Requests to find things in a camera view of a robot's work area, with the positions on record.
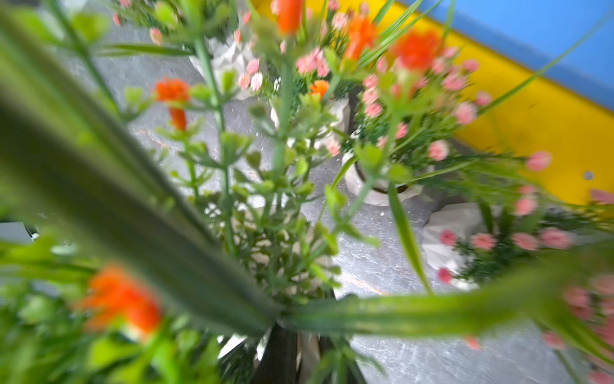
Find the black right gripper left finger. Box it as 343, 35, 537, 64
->
249, 325, 297, 384

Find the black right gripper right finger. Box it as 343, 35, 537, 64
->
317, 333, 368, 384

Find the orange flower pot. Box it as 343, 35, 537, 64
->
0, 0, 614, 384

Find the yellow pink blue wooden rack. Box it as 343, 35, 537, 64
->
251, 0, 614, 206

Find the pink flower pot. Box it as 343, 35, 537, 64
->
239, 0, 385, 155
423, 187, 613, 383
109, 0, 270, 102
325, 28, 553, 294

